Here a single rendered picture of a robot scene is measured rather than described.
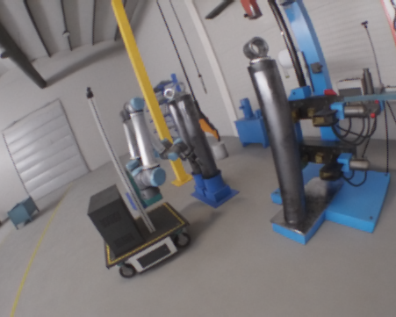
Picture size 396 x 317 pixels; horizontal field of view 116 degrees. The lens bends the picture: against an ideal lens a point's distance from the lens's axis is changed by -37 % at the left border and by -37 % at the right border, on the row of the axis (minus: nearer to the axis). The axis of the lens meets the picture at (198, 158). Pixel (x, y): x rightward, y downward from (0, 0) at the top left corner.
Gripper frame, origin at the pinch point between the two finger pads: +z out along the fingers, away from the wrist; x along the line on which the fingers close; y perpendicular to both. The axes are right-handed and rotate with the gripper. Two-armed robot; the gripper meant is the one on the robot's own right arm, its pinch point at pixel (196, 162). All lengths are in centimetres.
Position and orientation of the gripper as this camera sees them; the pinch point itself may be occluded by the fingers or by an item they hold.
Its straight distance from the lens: 200.4
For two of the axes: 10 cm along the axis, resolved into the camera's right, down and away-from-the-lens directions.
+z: 5.4, 6.4, 5.4
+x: 6.2, 1.3, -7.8
